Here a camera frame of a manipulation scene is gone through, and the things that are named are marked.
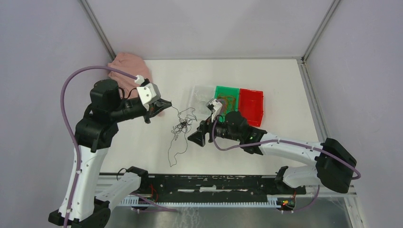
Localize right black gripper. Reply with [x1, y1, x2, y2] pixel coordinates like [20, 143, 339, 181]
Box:
[188, 111, 241, 147]

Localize black cable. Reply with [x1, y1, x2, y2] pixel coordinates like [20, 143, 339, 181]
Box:
[167, 106, 198, 168]

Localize orange cable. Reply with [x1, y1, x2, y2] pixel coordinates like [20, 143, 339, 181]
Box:
[217, 93, 239, 111]

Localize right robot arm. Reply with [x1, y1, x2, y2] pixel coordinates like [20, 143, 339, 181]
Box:
[188, 112, 361, 194]

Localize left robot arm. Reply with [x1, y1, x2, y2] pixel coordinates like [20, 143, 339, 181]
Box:
[48, 79, 172, 228]

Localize pink cloth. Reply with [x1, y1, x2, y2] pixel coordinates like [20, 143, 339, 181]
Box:
[107, 52, 154, 107]

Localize clear plastic bin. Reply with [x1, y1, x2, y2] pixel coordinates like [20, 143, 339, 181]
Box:
[188, 85, 216, 118]

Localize green plastic bin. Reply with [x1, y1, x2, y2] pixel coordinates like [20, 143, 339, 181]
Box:
[215, 86, 240, 114]

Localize red plastic bin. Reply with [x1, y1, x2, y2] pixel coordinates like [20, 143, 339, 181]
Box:
[238, 88, 264, 127]

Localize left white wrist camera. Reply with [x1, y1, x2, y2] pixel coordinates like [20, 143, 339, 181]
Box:
[134, 75, 161, 111]

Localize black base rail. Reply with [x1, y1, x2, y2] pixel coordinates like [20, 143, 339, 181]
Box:
[135, 174, 307, 203]

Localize aluminium frame rail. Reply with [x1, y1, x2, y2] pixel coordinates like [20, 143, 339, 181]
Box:
[94, 171, 357, 198]

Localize white slotted cable duct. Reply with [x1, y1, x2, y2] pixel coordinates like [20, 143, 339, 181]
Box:
[118, 196, 281, 209]

